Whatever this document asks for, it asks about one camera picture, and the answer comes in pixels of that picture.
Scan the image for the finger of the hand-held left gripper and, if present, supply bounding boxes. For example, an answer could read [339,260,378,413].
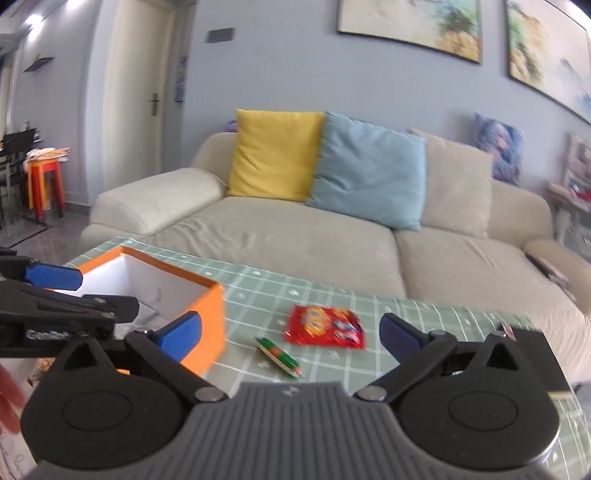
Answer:
[0,281,140,325]
[0,247,84,292]

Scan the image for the yellow pillow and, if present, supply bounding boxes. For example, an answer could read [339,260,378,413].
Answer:
[226,109,327,202]

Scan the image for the orange cardboard box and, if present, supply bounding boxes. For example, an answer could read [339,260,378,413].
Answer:
[46,246,227,377]

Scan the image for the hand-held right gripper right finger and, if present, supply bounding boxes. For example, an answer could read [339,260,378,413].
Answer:
[353,312,533,402]

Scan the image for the wide framed painting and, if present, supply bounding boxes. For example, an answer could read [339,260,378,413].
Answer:
[505,0,591,125]

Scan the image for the papers on stool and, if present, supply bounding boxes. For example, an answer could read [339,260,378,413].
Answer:
[25,147,71,163]

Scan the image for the beige sofa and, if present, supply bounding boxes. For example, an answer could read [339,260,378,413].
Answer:
[78,131,591,384]

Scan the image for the black notebook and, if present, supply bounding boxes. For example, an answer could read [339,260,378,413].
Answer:
[496,324,573,400]

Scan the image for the beige pillow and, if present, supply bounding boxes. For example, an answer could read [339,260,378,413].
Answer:
[406,128,494,239]

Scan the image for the white rack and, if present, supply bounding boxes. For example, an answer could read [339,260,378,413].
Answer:
[547,131,591,259]

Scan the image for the white door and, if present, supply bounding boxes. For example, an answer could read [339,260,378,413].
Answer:
[104,0,178,181]

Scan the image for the green stick snack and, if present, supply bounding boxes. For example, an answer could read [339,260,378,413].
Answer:
[255,337,305,379]

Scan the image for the black chair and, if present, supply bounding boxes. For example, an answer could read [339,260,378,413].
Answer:
[0,128,38,232]

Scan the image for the red stool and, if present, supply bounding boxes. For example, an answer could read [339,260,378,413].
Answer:
[27,159,65,224]

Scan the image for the printed figure pillow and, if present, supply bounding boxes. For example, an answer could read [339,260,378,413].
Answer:
[473,111,526,186]

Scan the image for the light blue pillow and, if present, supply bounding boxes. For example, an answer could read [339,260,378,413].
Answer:
[305,111,428,232]

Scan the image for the red snack packet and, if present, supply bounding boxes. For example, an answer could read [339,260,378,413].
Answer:
[284,305,366,350]

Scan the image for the stack of books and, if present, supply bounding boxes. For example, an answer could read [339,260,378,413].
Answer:
[549,181,591,202]

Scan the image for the green checked tablecloth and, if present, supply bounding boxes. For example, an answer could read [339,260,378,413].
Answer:
[62,236,585,480]

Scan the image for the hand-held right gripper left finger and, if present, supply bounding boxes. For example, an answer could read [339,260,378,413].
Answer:
[44,311,229,402]

